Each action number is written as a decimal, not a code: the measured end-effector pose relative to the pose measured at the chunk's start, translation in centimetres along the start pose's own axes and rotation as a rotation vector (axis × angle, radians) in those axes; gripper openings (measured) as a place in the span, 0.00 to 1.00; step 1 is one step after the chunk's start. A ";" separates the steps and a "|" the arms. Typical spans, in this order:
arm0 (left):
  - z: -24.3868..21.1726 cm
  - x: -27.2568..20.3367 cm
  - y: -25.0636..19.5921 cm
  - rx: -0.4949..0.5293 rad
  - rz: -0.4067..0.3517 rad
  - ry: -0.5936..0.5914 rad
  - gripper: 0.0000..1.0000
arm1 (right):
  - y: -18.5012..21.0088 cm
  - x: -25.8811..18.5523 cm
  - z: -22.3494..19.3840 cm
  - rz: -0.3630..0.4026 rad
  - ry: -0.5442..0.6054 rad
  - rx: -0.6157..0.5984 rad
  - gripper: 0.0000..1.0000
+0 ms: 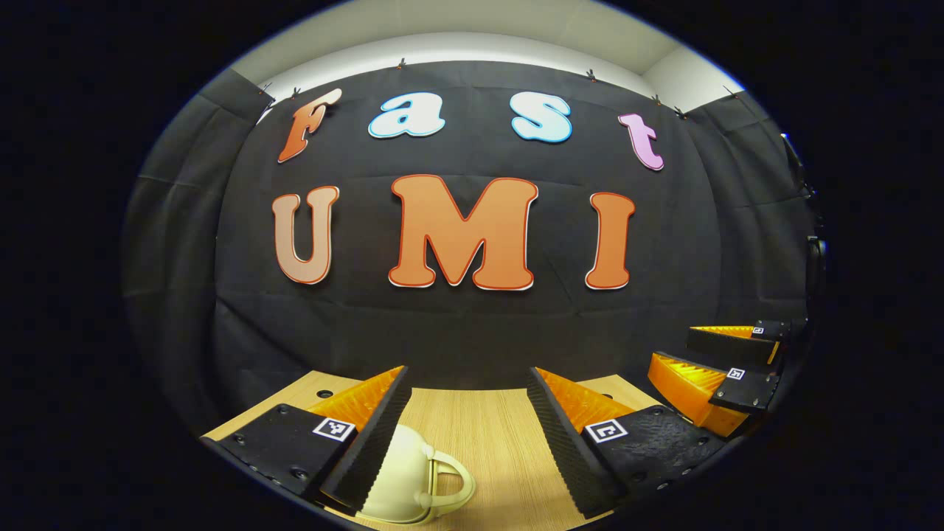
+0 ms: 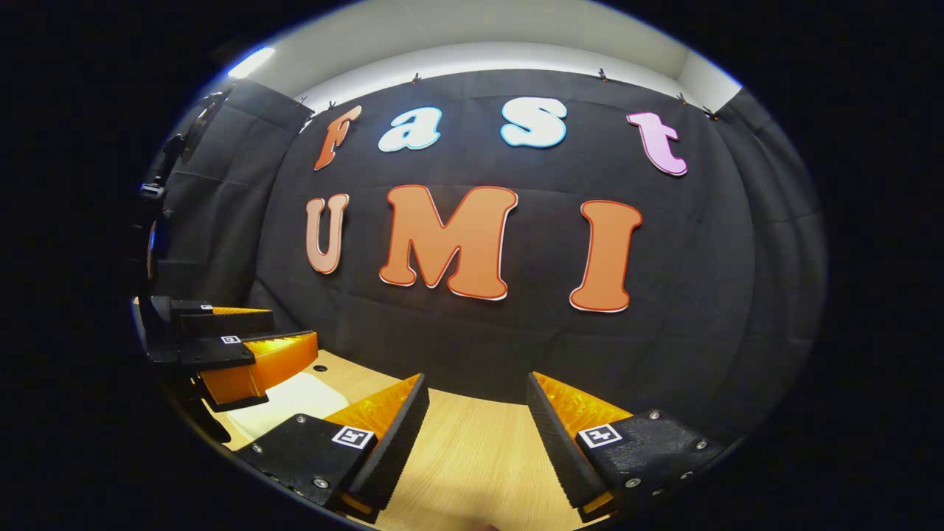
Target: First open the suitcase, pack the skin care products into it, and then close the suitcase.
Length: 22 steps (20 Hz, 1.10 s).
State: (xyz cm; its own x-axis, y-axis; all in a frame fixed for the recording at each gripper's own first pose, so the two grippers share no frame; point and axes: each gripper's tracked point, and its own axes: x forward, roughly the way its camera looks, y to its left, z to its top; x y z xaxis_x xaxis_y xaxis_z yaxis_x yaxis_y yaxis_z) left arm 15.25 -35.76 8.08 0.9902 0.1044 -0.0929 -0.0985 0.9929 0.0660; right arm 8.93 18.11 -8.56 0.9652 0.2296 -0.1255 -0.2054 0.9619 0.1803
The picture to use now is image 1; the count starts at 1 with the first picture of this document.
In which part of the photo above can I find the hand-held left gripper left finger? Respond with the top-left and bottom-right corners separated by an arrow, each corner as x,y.
201,364 -> 412,516

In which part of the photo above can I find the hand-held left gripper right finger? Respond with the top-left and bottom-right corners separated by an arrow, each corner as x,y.
527,366 -> 731,520

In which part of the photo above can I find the pale yellow suitcase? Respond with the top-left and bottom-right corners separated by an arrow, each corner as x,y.
360,424 -> 476,526

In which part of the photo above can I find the black equipment stand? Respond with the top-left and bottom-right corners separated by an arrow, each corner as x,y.
780,133 -> 830,296

